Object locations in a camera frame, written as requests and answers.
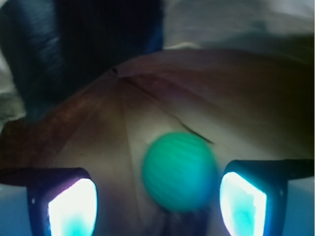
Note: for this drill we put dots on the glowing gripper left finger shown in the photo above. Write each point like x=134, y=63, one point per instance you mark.
x=47, y=202

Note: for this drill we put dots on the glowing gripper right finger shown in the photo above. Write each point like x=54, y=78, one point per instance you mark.
x=268, y=198

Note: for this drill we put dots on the green dimpled ball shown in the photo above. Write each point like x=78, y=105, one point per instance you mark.
x=179, y=172

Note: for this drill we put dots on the crumpled brown paper bin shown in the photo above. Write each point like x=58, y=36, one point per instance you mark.
x=244, y=105

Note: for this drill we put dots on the black tape patch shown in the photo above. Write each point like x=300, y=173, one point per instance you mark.
x=56, y=47

